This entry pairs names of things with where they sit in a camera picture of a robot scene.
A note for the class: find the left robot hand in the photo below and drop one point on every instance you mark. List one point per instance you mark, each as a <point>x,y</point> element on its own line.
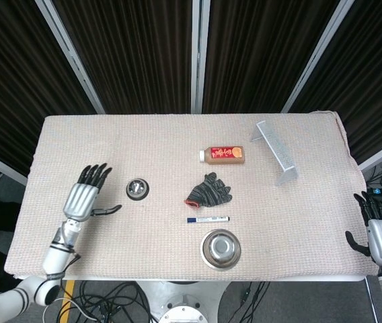
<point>81,198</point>

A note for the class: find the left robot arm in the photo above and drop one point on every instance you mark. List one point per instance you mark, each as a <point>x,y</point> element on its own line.
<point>43,269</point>

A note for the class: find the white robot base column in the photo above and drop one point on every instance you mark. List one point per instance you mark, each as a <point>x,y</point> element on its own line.
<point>181,303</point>

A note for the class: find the beige woven table cloth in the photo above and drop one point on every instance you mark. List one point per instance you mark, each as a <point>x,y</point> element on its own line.
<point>144,242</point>

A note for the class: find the grey striped knit glove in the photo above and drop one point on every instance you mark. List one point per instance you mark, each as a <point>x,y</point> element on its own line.
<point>209,192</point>

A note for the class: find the blue white marker pen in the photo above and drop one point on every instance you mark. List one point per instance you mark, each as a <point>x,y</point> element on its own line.
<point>208,219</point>

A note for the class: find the silver mesh metal rack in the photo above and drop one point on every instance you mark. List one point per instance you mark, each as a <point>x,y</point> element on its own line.
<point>276,151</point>

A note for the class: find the brown drink bottle red label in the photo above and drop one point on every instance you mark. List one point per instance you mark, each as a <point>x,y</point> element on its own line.
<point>223,155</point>

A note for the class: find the stainless steel bowl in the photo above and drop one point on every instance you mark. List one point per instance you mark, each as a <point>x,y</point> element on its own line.
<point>220,249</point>

